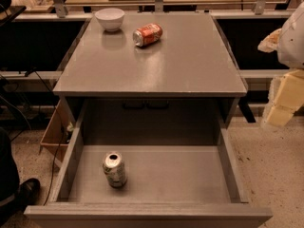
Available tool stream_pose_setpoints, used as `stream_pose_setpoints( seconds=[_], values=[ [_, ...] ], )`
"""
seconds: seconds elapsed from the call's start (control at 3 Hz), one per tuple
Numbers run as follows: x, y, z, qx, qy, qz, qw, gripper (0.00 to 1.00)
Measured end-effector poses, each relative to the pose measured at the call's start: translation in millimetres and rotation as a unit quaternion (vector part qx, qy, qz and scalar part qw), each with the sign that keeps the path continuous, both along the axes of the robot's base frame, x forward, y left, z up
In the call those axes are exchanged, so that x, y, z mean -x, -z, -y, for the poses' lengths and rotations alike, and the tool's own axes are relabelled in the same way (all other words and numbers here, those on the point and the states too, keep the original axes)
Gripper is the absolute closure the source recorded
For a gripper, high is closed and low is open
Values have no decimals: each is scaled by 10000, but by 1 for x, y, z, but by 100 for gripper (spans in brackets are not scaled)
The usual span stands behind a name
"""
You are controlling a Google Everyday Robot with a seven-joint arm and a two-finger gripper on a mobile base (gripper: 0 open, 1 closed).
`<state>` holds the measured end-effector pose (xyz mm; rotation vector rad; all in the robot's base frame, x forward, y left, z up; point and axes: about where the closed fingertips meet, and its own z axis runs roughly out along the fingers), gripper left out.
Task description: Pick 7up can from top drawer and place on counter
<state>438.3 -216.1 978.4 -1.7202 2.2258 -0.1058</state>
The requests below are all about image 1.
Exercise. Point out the black shoe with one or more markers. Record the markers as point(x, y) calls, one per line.
point(28, 194)

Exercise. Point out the white ceramic bowl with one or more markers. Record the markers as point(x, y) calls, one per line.
point(110, 19)

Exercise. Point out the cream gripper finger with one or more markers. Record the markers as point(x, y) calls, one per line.
point(270, 42)
point(286, 96)

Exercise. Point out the open grey top drawer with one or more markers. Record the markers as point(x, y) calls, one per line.
point(181, 171)

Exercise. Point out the grey cabinet counter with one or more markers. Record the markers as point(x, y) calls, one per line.
point(189, 61)

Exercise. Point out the dark trouser leg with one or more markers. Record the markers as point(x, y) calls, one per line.
point(9, 178)

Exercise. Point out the red orange soda can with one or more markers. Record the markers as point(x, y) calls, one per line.
point(147, 35)

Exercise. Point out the metal frame shelf rack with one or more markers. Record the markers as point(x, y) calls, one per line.
point(82, 9)

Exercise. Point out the green white 7up can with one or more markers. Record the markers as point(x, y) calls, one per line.
point(114, 169)

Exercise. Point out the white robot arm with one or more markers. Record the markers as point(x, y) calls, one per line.
point(290, 48)

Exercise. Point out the brown cardboard box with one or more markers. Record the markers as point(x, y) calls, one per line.
point(55, 138)

